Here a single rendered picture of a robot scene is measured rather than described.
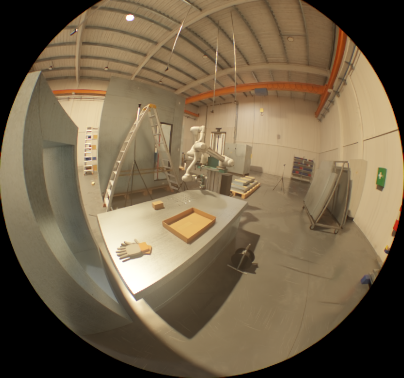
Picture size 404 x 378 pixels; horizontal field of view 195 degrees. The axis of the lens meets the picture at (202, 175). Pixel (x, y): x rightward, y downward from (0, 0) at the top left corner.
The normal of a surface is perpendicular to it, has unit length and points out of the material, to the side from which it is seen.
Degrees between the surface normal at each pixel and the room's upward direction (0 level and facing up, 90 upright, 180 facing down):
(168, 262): 0
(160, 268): 0
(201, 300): 0
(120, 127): 90
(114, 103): 90
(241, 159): 90
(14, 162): 90
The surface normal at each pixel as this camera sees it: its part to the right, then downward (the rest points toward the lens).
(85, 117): 0.76, 0.19
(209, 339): 0.09, -0.98
